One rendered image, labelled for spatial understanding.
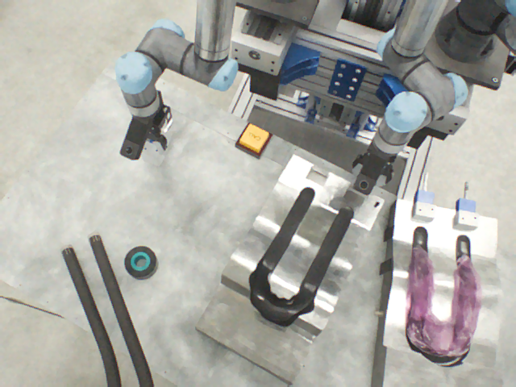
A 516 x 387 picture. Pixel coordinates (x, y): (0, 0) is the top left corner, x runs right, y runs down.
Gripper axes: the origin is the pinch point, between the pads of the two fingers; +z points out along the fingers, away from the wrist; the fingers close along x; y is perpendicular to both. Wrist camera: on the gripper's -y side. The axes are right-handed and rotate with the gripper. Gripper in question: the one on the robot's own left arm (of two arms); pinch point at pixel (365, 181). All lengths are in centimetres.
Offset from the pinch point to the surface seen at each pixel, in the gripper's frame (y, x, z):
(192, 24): 78, 106, 85
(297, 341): -45.7, -1.9, -1.5
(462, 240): -3.7, -28.1, -0.5
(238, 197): -18.6, 28.5, 4.5
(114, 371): -71, 31, -4
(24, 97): 5, 153, 84
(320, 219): -17.1, 6.0, -4.1
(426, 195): 2.5, -15.3, -2.3
